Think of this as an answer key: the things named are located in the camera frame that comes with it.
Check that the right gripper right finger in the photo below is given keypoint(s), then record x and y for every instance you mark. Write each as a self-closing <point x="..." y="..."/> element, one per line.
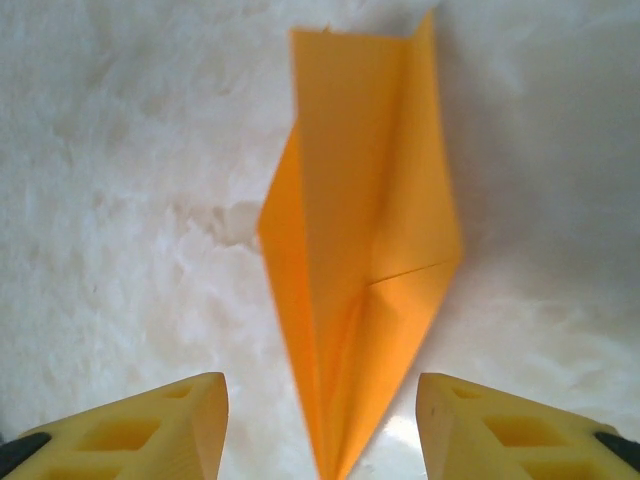
<point x="500" y="440"/>

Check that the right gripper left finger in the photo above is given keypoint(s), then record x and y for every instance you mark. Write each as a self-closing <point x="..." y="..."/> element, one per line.
<point x="125" y="440"/>

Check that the orange cloth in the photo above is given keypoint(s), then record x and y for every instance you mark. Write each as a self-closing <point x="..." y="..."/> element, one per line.
<point x="360" y="200"/>

